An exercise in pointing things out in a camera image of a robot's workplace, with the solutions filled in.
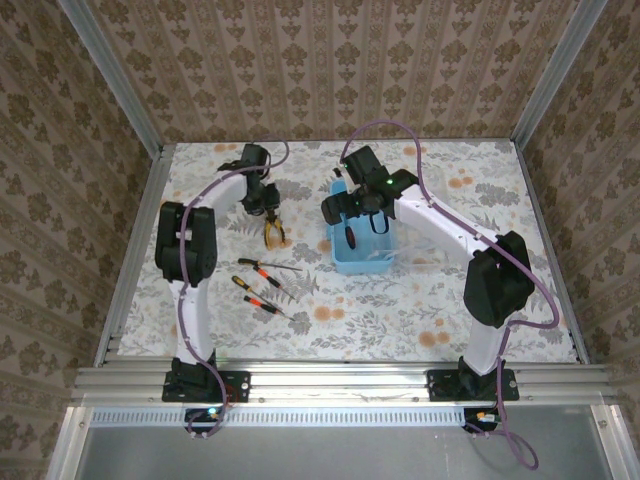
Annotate aluminium left table rail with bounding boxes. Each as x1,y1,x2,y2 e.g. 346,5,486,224
94,144,176,369

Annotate yellow handled pliers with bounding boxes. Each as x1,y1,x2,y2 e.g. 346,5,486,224
263,219,288,252

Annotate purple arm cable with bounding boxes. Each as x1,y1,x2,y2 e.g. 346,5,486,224
342,119,560,471
179,137,291,441

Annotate aluminium corner post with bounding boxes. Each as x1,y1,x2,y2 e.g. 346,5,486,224
510,0,614,149
56,0,166,154

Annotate aluminium right table rail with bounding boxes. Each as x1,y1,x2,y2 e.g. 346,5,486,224
514,144,591,364

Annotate slotted grey cable duct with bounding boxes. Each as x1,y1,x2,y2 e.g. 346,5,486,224
89,409,469,427

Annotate right controller board orange plug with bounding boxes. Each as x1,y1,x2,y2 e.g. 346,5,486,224
462,407,503,434

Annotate black yellow long screwdriver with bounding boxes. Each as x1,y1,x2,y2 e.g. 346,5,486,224
237,257,304,272

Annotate left controller board green light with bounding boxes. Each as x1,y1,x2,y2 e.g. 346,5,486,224
184,407,226,434

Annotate aluminium right corner post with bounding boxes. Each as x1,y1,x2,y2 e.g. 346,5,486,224
510,0,614,149

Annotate blue toolbox with clear lid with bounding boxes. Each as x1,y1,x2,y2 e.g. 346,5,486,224
327,180,451,276

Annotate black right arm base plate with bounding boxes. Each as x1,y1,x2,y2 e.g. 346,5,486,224
427,367,521,402

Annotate floral patterned table cover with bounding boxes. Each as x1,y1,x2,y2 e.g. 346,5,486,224
119,141,581,362

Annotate aluminium left corner post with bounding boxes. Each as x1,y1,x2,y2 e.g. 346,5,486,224
56,0,166,154

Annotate grey metal bottom panel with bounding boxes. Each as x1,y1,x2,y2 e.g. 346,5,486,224
47,403,640,480

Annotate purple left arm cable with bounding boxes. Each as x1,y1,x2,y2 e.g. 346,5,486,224
179,137,291,441

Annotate aluminium front beam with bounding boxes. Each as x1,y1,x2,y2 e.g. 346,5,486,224
69,363,619,407

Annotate aluminium back table rail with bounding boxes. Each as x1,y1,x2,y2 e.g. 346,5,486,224
162,138,519,146

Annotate aluminium table rail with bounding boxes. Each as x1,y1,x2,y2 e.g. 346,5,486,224
94,144,176,369
162,138,519,146
514,144,591,364

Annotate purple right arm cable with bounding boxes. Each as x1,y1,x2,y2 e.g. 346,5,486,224
342,119,560,471

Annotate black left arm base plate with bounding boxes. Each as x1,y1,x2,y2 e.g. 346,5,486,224
162,369,251,404

